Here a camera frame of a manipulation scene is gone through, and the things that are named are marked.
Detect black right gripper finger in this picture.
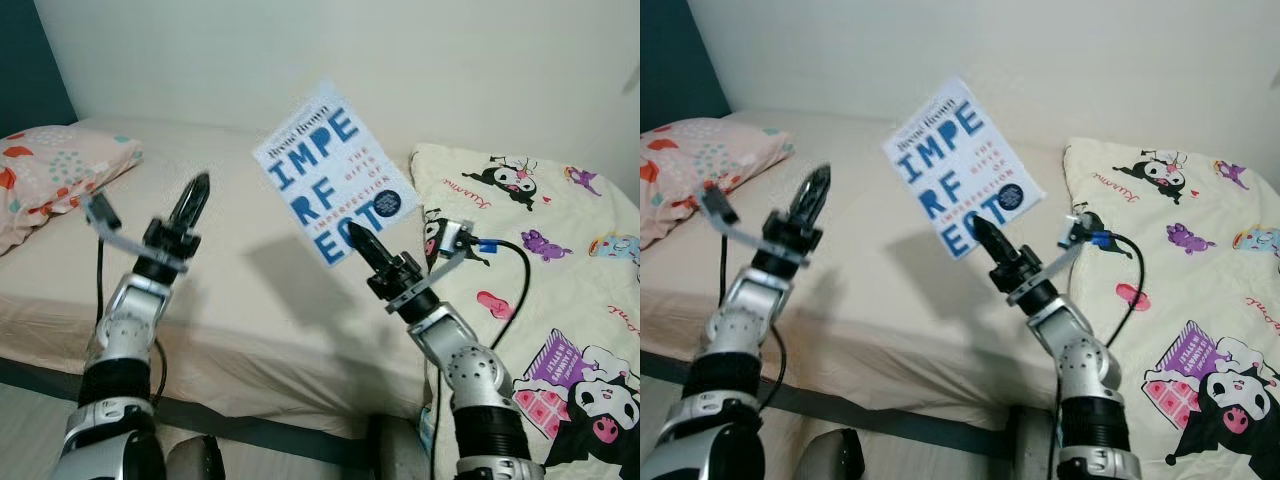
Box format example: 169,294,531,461
973,218,1023,269
345,232,398,279

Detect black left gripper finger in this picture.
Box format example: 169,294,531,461
166,172,206,237
806,165,834,239
790,165,827,236
183,172,213,239

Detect pink patterned pillow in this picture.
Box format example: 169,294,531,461
0,125,144,256
640,118,796,249

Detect cream cartoon print blanket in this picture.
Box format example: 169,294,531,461
1062,137,1280,480
410,143,641,480

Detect beige bed mattress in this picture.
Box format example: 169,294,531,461
0,118,641,441
640,108,1280,431

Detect grey right robot leg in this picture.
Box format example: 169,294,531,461
370,415,436,480
1005,405,1061,480

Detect grey robot leg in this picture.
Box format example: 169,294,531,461
165,435,226,480
800,428,866,480
370,415,436,480
1005,405,1061,480

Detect blue upholstered headboard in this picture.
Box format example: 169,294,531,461
640,0,731,129
0,0,79,141

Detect grey left robot leg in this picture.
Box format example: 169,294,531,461
800,428,866,480
165,435,226,480

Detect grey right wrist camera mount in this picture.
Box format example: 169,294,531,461
385,220,481,316
1008,208,1109,306

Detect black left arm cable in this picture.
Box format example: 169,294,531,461
717,225,787,383
94,232,167,403

